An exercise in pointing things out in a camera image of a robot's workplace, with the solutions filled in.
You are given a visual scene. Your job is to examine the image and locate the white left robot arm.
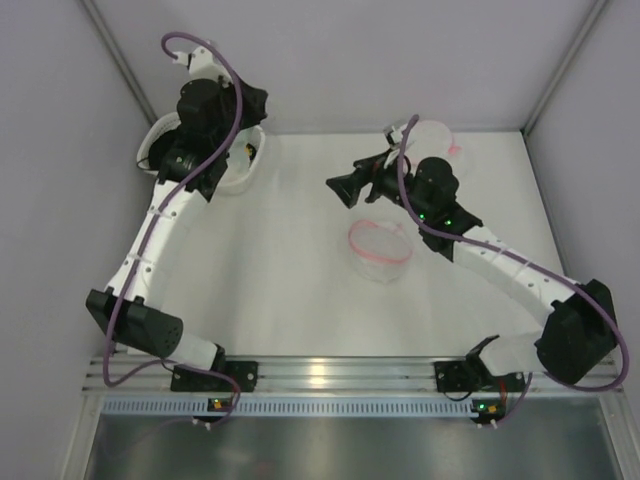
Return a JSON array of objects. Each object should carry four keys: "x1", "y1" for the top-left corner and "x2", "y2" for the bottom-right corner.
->
[{"x1": 86, "y1": 79, "x2": 268, "y2": 371}]

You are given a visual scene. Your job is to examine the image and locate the black garment in basket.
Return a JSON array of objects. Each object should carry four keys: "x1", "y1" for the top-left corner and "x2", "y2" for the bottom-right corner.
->
[{"x1": 147, "y1": 130, "x2": 176, "y2": 171}]

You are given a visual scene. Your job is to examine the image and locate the white plastic laundry basket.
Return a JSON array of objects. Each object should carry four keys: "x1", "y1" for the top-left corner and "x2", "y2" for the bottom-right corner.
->
[{"x1": 136, "y1": 112, "x2": 266, "y2": 195}]

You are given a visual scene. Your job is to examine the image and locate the aluminium corner post left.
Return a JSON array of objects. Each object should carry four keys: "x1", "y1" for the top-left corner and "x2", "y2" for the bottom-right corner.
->
[{"x1": 78, "y1": 0, "x2": 158, "y2": 126}]

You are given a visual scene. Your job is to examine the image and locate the grey slotted cable duct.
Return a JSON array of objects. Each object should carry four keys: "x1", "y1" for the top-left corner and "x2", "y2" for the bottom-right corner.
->
[{"x1": 102, "y1": 396, "x2": 478, "y2": 418}]

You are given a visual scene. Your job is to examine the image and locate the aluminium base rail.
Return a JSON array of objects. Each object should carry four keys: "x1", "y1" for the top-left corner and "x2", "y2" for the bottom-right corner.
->
[{"x1": 82, "y1": 354, "x2": 624, "y2": 399}]

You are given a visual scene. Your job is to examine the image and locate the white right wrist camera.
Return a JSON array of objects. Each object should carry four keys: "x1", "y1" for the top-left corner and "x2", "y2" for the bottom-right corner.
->
[{"x1": 383, "y1": 123, "x2": 406, "y2": 150}]

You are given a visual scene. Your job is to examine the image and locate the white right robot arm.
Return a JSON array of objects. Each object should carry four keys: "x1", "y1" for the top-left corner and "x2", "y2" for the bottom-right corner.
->
[{"x1": 326, "y1": 154, "x2": 618, "y2": 385}]

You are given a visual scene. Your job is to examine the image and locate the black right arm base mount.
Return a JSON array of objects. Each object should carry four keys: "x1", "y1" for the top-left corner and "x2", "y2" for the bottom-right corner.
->
[{"x1": 434, "y1": 360, "x2": 526, "y2": 394}]

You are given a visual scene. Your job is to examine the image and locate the aluminium corner post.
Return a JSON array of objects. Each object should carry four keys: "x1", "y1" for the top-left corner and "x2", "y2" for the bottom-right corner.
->
[
  {"x1": 520, "y1": 0, "x2": 612, "y2": 138},
  {"x1": 78, "y1": 0, "x2": 158, "y2": 126}
]

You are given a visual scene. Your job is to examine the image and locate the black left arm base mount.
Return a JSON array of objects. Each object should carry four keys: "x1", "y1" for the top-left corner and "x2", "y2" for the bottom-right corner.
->
[{"x1": 169, "y1": 358, "x2": 260, "y2": 394}]

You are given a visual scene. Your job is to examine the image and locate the aluminium corner post right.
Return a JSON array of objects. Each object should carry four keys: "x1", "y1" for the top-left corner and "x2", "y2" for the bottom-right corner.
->
[{"x1": 520, "y1": 0, "x2": 612, "y2": 138}]

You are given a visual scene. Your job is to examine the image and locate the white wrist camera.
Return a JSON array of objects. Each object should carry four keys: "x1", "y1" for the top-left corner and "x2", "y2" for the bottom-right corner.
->
[
  {"x1": 172, "y1": 47, "x2": 226, "y2": 81},
  {"x1": 383, "y1": 123, "x2": 406, "y2": 150}
]

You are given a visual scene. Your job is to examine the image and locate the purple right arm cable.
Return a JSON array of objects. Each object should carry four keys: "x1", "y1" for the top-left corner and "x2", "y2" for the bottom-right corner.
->
[{"x1": 397, "y1": 114, "x2": 626, "y2": 426}]

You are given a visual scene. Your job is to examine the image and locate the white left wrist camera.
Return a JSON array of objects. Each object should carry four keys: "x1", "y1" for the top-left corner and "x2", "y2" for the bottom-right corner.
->
[{"x1": 172, "y1": 47, "x2": 226, "y2": 81}]

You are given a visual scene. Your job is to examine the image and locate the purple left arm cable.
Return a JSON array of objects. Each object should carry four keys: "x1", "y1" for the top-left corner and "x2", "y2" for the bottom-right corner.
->
[{"x1": 102, "y1": 32, "x2": 246, "y2": 436}]

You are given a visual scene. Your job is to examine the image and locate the white mesh laundry bag front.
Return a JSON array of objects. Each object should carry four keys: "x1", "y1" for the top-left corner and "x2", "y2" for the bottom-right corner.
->
[{"x1": 347, "y1": 219, "x2": 413, "y2": 284}]

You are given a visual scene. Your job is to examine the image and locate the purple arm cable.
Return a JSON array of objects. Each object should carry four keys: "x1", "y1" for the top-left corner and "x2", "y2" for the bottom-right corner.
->
[
  {"x1": 397, "y1": 114, "x2": 626, "y2": 426},
  {"x1": 102, "y1": 32, "x2": 246, "y2": 436}
]

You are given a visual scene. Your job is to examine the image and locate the mint green bra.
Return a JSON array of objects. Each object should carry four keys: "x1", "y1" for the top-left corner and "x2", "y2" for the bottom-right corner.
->
[{"x1": 222, "y1": 127, "x2": 257, "y2": 183}]

